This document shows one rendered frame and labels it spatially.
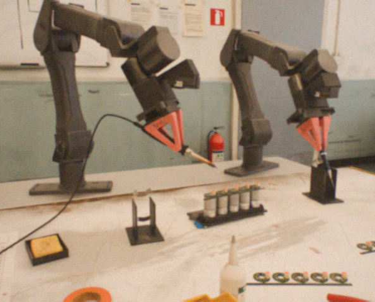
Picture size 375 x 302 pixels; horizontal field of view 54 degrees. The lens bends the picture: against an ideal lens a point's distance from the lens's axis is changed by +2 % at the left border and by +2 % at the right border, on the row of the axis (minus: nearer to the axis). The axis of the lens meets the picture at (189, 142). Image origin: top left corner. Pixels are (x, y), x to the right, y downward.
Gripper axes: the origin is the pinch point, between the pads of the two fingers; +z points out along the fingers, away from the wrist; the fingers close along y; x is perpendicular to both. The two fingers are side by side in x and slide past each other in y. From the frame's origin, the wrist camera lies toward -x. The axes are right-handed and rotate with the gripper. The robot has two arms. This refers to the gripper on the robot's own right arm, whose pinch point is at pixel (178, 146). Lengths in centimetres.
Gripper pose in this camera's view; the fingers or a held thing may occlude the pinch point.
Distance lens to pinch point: 74.7
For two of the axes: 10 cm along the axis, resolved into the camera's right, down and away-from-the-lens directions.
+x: -8.4, 4.3, 3.1
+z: 4.7, 8.8, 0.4
